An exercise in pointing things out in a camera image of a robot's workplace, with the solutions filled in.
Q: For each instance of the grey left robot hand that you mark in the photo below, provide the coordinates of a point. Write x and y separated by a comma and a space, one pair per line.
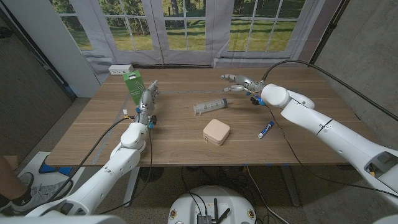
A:
147, 102

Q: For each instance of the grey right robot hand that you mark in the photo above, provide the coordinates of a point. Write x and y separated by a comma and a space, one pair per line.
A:
248, 84

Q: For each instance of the large clear plastic syringe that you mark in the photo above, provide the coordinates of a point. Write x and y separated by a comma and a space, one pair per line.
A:
210, 106

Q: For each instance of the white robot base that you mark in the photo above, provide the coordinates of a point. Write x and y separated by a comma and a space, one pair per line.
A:
189, 208

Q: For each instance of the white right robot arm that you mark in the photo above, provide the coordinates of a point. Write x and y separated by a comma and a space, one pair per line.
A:
326, 130

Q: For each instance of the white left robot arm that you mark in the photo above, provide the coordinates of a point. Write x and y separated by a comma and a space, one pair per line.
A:
121, 161

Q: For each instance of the green straws package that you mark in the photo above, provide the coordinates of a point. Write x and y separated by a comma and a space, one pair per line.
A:
133, 86

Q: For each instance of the blue and white marker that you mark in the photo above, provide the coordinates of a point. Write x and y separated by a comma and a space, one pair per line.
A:
265, 129

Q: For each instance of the pink square box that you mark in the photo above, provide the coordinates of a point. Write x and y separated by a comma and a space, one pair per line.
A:
216, 130

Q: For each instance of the brown cardboard box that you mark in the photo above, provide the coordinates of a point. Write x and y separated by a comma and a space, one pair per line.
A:
14, 160

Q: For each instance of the blue right wrist clip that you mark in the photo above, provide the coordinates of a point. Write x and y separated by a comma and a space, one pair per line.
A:
260, 100

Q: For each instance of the blue wrist clip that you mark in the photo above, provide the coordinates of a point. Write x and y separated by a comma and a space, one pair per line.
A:
260, 100
150, 125

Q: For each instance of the blue left wrist clip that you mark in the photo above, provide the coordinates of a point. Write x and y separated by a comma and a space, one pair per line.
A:
150, 125

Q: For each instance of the white power strip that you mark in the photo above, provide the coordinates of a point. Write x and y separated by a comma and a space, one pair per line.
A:
120, 69

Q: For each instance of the black round floor disc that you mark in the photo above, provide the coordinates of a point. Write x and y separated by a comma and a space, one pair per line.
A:
151, 174

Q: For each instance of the printed window backdrop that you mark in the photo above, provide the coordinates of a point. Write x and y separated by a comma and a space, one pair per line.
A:
186, 31

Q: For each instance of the white table leg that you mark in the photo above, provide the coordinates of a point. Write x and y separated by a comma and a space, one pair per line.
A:
132, 186
290, 186

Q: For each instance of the black backdrop stand pole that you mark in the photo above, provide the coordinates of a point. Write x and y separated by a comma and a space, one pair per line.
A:
328, 31

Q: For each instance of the white pillar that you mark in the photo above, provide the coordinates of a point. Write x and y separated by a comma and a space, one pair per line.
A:
56, 40

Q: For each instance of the white floor mat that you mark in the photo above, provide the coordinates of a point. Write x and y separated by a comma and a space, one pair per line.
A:
35, 161

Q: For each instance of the grey sneaker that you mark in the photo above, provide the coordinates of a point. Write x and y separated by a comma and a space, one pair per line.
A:
43, 194
27, 179

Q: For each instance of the person's bare leg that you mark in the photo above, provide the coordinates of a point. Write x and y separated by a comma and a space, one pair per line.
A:
9, 180

